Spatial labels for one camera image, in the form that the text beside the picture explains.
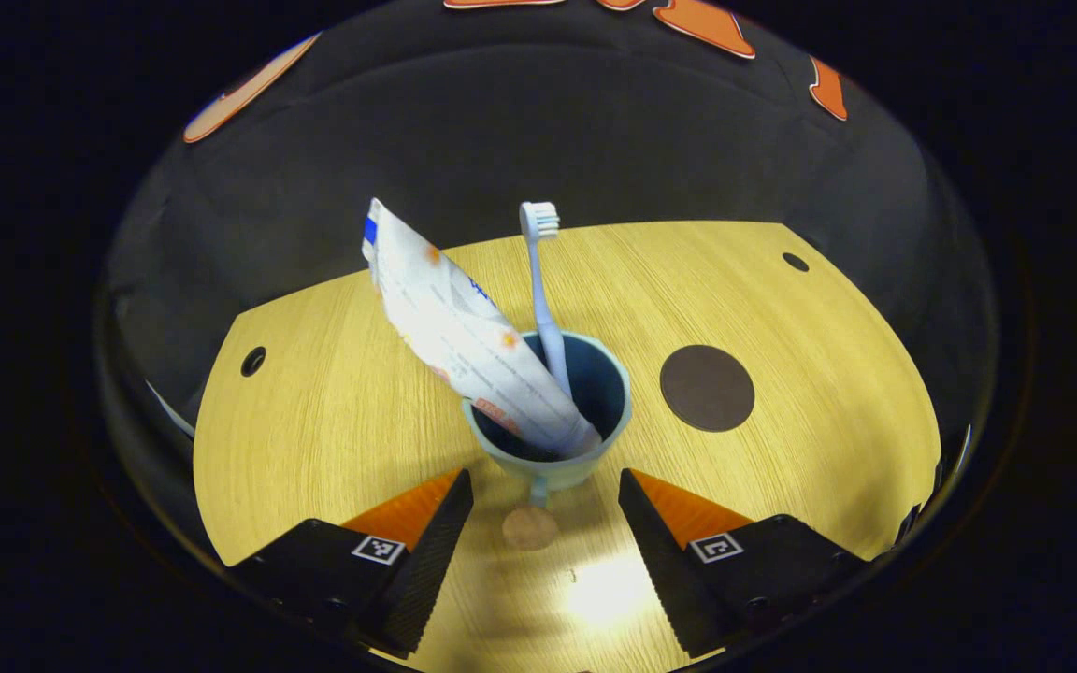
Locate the light blue cup wooden handle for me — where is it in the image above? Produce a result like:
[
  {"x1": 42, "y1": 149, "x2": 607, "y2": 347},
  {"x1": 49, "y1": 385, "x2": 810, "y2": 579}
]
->
[{"x1": 462, "y1": 329, "x2": 634, "y2": 551}]

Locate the white toothbrush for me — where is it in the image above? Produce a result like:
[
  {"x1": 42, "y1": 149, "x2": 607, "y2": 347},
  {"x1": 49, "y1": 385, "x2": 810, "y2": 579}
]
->
[{"x1": 519, "y1": 201, "x2": 575, "y2": 398}]

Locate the dark brown round coaster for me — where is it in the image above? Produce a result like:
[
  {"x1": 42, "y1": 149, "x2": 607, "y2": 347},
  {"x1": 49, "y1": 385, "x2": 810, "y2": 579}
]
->
[{"x1": 659, "y1": 345, "x2": 755, "y2": 433}]

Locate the wooden desktop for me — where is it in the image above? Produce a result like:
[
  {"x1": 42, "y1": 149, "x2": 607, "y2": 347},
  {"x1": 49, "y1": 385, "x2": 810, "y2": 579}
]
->
[{"x1": 193, "y1": 221, "x2": 943, "y2": 673}]

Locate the black backdrop cloth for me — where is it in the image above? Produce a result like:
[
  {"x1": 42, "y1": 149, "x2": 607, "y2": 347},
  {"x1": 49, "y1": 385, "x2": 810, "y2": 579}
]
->
[{"x1": 94, "y1": 0, "x2": 1002, "y2": 450}]

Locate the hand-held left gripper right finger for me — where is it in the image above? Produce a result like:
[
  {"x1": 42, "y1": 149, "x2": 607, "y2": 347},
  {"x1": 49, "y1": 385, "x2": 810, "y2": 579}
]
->
[{"x1": 618, "y1": 467, "x2": 876, "y2": 658}]

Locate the white toothpaste tube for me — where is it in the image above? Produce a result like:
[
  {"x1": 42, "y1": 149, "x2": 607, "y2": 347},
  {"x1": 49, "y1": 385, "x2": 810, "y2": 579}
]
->
[{"x1": 362, "y1": 197, "x2": 603, "y2": 459}]

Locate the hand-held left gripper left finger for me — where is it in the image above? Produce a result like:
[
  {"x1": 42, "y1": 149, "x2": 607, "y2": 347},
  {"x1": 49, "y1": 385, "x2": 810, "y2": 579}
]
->
[{"x1": 225, "y1": 467, "x2": 474, "y2": 655}]

